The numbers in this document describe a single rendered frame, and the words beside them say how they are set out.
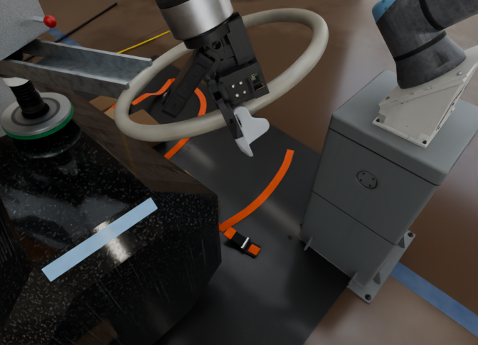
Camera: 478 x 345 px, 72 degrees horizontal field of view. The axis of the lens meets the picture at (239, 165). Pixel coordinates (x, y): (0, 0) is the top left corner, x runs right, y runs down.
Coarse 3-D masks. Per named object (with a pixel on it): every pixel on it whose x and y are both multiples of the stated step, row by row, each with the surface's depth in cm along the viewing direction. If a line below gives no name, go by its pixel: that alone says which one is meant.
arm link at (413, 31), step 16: (384, 0) 94; (400, 0) 91; (416, 0) 89; (384, 16) 96; (400, 16) 93; (416, 16) 90; (384, 32) 99; (400, 32) 95; (416, 32) 93; (432, 32) 93; (400, 48) 98
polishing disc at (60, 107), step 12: (48, 96) 115; (60, 96) 115; (12, 108) 111; (60, 108) 111; (12, 120) 107; (24, 120) 107; (36, 120) 107; (48, 120) 107; (60, 120) 107; (12, 132) 103; (24, 132) 103; (36, 132) 104
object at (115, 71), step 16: (32, 48) 96; (48, 48) 94; (64, 48) 92; (80, 48) 90; (0, 64) 88; (16, 64) 86; (32, 64) 85; (48, 64) 93; (64, 64) 93; (80, 64) 93; (96, 64) 92; (112, 64) 90; (128, 64) 88; (144, 64) 86; (32, 80) 89; (48, 80) 86; (64, 80) 84; (80, 80) 82; (96, 80) 80; (112, 80) 79; (128, 80) 86; (112, 96) 82
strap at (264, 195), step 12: (168, 84) 269; (144, 96) 242; (204, 96) 258; (204, 108) 248; (180, 144) 222; (168, 156) 214; (288, 156) 214; (276, 180) 201; (264, 192) 195; (252, 204) 189; (240, 216) 184
